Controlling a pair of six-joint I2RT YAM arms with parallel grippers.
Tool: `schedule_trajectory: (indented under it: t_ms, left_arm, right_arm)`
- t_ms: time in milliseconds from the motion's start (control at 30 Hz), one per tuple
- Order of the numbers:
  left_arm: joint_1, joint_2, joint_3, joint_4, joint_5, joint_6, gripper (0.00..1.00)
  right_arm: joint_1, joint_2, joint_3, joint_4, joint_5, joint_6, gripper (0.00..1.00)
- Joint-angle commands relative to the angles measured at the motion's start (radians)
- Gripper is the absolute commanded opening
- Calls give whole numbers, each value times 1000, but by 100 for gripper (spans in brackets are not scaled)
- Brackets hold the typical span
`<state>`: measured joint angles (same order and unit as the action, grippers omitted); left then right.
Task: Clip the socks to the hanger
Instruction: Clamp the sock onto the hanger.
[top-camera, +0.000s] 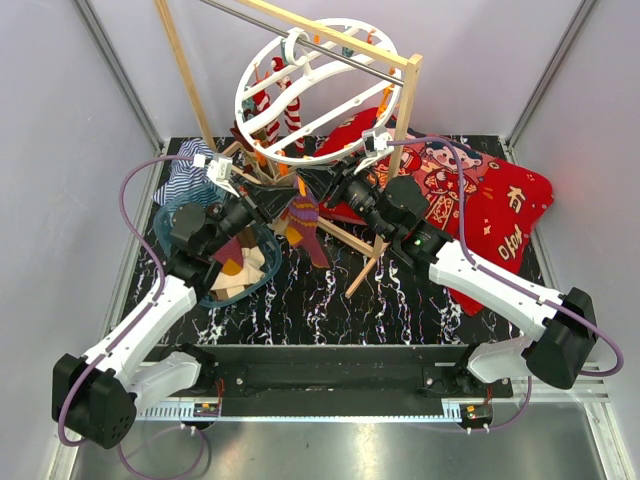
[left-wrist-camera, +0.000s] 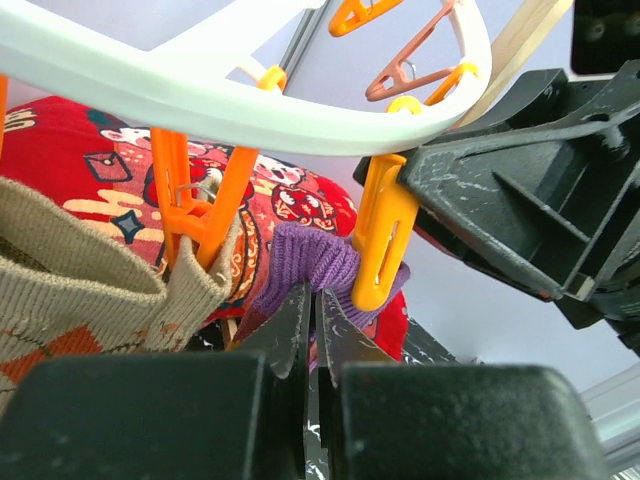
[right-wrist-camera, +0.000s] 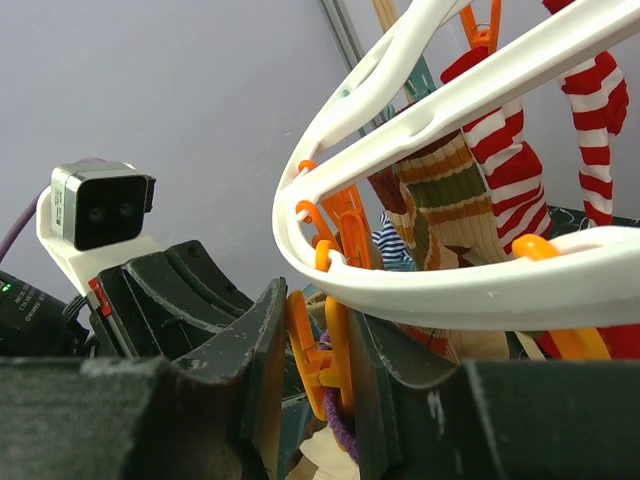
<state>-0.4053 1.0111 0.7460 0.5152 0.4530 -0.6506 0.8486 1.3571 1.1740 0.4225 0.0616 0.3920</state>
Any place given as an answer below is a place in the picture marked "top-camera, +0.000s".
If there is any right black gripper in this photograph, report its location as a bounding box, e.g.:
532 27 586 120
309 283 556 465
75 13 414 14
296 151 395 242

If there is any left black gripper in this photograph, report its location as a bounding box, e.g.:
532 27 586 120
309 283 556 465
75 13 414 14
203 175 300 257

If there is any orange clothes peg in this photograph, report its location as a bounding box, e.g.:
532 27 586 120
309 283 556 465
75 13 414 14
296 175 307 197

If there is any purple striped sock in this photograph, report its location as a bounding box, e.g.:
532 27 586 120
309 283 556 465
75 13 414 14
272 194 329 268

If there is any white round sock hanger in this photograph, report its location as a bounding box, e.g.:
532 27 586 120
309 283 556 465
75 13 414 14
234 24 393 167

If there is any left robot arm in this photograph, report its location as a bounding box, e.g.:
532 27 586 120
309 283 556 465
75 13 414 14
52 182 298 449

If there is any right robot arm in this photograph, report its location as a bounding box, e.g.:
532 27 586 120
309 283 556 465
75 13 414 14
298 164 598 397

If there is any pile of socks in basket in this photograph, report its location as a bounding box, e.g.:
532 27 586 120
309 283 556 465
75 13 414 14
210 234 266 301

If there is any brown beige striped sock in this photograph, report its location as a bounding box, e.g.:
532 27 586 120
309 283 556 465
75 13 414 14
230 107 258 152

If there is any blue plastic basket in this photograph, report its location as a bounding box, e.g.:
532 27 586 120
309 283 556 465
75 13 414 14
152 183 282 308

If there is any red white striped sock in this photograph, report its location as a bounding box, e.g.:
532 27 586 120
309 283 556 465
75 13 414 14
285 97 305 155
251 56 289 146

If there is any blue striped cloth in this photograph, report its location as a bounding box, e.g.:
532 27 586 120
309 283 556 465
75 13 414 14
152 138 214 206

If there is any red cartoon blanket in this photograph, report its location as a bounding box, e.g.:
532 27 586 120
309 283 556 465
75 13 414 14
299 107 555 317

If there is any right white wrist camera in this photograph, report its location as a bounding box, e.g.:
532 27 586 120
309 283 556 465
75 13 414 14
355 127 394 173

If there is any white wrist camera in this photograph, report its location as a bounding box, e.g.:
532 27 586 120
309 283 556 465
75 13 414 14
355 127 394 173
193 153 240 197

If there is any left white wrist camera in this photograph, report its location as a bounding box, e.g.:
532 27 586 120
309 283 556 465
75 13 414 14
193 153 240 197

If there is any wooden clothes rack frame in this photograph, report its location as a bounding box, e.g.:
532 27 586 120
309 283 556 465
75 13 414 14
154 0 424 299

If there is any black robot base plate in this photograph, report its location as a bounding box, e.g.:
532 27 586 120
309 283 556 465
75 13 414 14
149 343 516 419

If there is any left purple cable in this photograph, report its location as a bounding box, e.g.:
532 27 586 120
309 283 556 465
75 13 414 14
57 155 211 479

